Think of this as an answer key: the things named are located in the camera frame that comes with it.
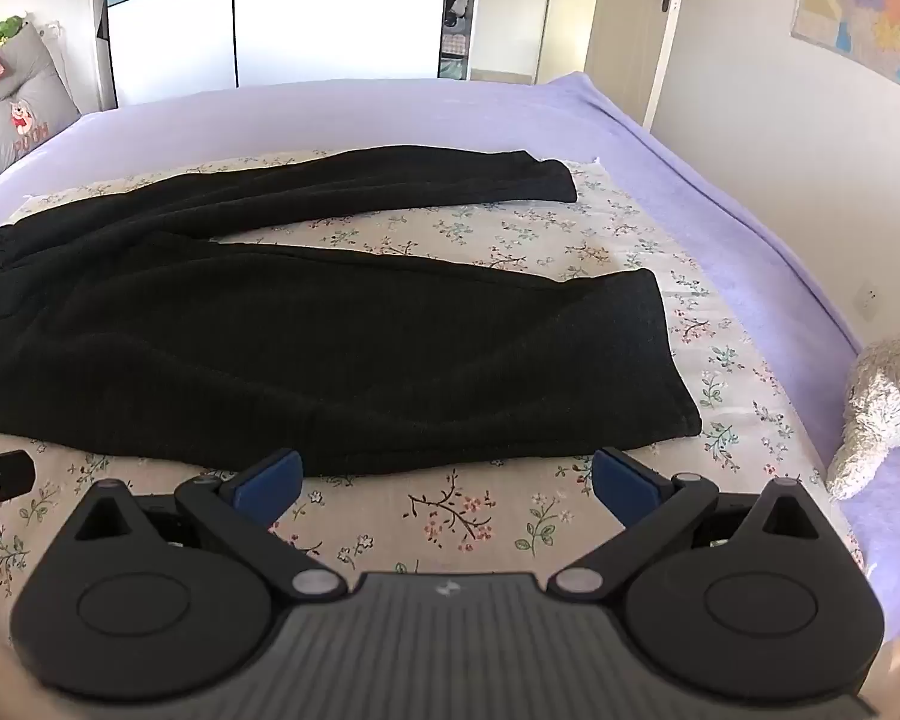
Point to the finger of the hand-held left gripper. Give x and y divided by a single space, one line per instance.
4 476

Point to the white plush toy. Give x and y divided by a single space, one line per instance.
881 405

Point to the grey bear print cushion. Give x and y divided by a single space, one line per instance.
15 90

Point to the open closet shelf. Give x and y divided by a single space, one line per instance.
457 22

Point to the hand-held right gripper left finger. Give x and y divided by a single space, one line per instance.
274 481

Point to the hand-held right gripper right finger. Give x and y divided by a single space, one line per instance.
621 481

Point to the white and blue wardrobe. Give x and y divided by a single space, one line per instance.
307 15

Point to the black pants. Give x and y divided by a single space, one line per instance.
270 330

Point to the floral bed sheet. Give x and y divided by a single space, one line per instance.
457 510

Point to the purple blanket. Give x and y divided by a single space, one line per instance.
720 165

